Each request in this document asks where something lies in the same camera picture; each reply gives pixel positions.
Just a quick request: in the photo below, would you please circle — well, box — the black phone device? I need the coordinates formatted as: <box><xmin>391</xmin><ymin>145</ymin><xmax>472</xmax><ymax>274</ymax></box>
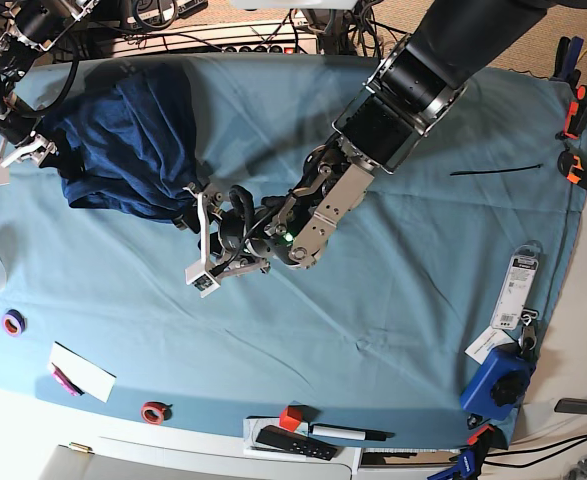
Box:
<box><xmin>554</xmin><ymin>398</ymin><xmax>587</xmax><ymax>415</ymax></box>

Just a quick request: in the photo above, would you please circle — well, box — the blue t-shirt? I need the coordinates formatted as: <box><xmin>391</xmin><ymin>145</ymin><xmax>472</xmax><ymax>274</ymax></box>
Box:
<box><xmin>41</xmin><ymin>64</ymin><xmax>200</xmax><ymax>231</ymax></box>

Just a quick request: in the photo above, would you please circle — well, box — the white black marker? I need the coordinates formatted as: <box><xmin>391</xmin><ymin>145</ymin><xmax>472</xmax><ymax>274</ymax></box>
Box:
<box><xmin>309</xmin><ymin>423</ymin><xmax>394</xmax><ymax>442</ymax></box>

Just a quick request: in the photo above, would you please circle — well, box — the red cube block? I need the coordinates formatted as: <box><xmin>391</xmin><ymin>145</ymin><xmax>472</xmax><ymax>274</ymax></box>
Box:
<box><xmin>278</xmin><ymin>405</ymin><xmax>304</xmax><ymax>432</ymax></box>

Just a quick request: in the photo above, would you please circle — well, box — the orange black clamp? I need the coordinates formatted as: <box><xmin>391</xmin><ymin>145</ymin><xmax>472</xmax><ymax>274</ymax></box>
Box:
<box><xmin>555</xmin><ymin>85</ymin><xmax>587</xmax><ymax>140</ymax></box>

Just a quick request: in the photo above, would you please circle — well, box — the purple tape roll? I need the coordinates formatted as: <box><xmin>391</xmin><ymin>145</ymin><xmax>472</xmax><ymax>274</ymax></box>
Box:
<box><xmin>2</xmin><ymin>309</ymin><xmax>26</xmax><ymax>337</ymax></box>

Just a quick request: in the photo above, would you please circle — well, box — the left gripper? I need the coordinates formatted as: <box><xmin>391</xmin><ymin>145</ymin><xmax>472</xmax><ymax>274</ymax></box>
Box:
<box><xmin>215</xmin><ymin>199</ymin><xmax>293</xmax><ymax>269</ymax></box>

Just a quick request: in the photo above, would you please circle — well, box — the white power strip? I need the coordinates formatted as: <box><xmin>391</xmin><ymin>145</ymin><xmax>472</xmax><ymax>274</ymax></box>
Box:
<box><xmin>97</xmin><ymin>19</ymin><xmax>318</xmax><ymax>58</ymax></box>

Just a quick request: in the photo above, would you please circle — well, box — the orange black utility knife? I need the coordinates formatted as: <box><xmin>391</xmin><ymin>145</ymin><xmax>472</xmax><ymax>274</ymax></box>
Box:
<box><xmin>557</xmin><ymin>150</ymin><xmax>587</xmax><ymax>191</ymax></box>

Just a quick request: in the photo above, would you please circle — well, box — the black zip tie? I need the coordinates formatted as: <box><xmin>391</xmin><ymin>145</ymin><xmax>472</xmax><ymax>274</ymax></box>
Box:
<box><xmin>449</xmin><ymin>163</ymin><xmax>543</xmax><ymax>177</ymax></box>

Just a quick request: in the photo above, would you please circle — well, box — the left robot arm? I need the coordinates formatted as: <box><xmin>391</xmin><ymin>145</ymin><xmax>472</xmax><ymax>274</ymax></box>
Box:
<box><xmin>213</xmin><ymin>1</ymin><xmax>554</xmax><ymax>274</ymax></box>

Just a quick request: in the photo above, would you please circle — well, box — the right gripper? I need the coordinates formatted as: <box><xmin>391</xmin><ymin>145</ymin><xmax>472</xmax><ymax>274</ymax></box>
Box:
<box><xmin>0</xmin><ymin>108</ymin><xmax>45</xmax><ymax>146</ymax></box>

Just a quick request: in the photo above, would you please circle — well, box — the white paper tag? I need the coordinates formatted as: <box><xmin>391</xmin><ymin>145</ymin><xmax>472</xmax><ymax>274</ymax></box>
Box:
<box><xmin>465</xmin><ymin>326</ymin><xmax>513</xmax><ymax>364</ymax></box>

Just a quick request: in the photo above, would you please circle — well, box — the blue box with black knob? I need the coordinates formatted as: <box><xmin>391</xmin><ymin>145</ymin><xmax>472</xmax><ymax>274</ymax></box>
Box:
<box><xmin>460</xmin><ymin>347</ymin><xmax>536</xmax><ymax>421</ymax></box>

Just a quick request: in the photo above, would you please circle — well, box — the blue orange bottom clamp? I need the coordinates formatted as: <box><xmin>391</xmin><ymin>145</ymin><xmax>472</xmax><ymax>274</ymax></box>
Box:
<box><xmin>427</xmin><ymin>424</ymin><xmax>502</xmax><ymax>480</ymax></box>

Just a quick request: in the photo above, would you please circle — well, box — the white notepad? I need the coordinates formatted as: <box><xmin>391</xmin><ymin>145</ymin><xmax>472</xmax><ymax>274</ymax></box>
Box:
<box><xmin>48</xmin><ymin>342</ymin><xmax>116</xmax><ymax>403</ymax></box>

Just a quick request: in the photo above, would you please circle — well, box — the clear blister pack with label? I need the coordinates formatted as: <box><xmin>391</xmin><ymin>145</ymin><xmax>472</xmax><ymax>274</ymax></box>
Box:
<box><xmin>490</xmin><ymin>241</ymin><xmax>542</xmax><ymax>331</ymax></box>

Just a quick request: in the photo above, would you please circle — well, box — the blue black spring clamp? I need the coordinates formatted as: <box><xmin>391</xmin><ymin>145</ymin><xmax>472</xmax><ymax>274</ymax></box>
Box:
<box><xmin>551</xmin><ymin>36</ymin><xmax>584</xmax><ymax>86</ymax></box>

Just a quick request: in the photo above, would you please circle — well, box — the black remote control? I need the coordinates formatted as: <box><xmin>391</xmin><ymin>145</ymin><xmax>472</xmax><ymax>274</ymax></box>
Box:
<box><xmin>255</xmin><ymin>425</ymin><xmax>339</xmax><ymax>461</ymax></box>

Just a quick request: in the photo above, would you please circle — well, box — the red tape roll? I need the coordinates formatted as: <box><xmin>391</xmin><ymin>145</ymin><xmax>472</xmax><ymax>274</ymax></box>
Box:
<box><xmin>140</xmin><ymin>401</ymin><xmax>171</xmax><ymax>425</ymax></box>

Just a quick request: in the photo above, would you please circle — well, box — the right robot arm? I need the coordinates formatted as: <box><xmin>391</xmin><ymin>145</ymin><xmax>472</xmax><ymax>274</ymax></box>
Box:
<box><xmin>0</xmin><ymin>1</ymin><xmax>97</xmax><ymax>146</ymax></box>

